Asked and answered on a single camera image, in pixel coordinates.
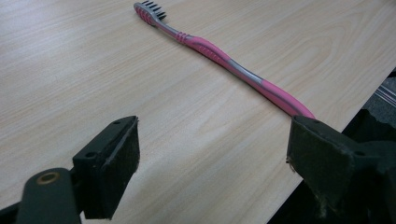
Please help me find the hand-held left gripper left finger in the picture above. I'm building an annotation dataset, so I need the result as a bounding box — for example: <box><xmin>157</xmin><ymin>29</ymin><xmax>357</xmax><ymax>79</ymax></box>
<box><xmin>72</xmin><ymin>115</ymin><xmax>141</xmax><ymax>220</ymax></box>

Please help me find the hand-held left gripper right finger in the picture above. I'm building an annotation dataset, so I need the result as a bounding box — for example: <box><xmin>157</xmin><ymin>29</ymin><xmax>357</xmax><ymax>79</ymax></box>
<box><xmin>285</xmin><ymin>115</ymin><xmax>396</xmax><ymax>224</ymax></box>

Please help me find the pink and grey toothbrush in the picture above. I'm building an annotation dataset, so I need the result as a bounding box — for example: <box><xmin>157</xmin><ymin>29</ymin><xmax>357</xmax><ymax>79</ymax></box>
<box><xmin>133</xmin><ymin>0</ymin><xmax>316</xmax><ymax>120</ymax></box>

